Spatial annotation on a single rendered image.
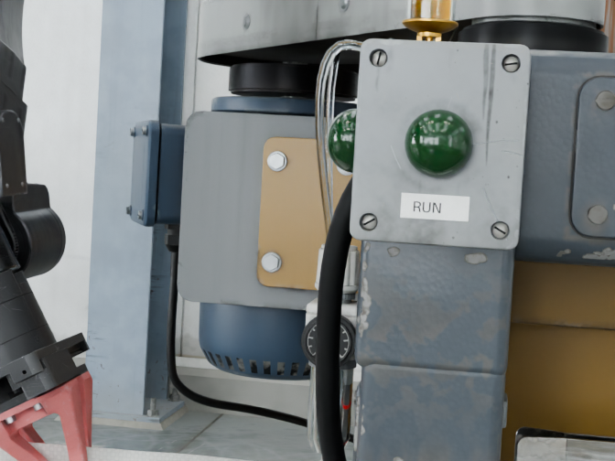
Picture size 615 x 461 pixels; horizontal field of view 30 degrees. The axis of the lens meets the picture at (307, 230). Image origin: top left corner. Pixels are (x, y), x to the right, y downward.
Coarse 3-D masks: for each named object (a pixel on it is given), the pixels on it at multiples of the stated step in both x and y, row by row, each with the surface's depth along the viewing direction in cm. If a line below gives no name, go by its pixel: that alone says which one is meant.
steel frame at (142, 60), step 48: (144, 0) 543; (144, 48) 544; (144, 96) 545; (96, 144) 549; (96, 192) 550; (96, 240) 551; (144, 240) 548; (96, 288) 553; (144, 288) 549; (96, 336) 554; (144, 336) 550; (96, 384) 555; (144, 384) 551
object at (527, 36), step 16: (464, 32) 69; (480, 32) 67; (496, 32) 66; (512, 32) 66; (528, 32) 65; (544, 32) 65; (560, 32) 65; (576, 32) 66; (592, 32) 66; (544, 48) 65; (560, 48) 65; (576, 48) 66; (592, 48) 66
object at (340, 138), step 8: (344, 112) 53; (352, 112) 53; (336, 120) 53; (344, 120) 52; (352, 120) 52; (336, 128) 52; (344, 128) 52; (352, 128) 52; (328, 136) 53; (336, 136) 52; (344, 136) 52; (352, 136) 52; (328, 144) 53; (336, 144) 52; (344, 144) 52; (352, 144) 52; (336, 152) 52; (344, 152) 52; (352, 152) 52; (336, 160) 53; (344, 160) 52; (352, 160) 52; (344, 168) 53; (352, 168) 53
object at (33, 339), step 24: (0, 288) 73; (24, 288) 75; (0, 312) 73; (24, 312) 74; (0, 336) 73; (24, 336) 73; (48, 336) 75; (72, 336) 78; (0, 360) 73; (24, 360) 70
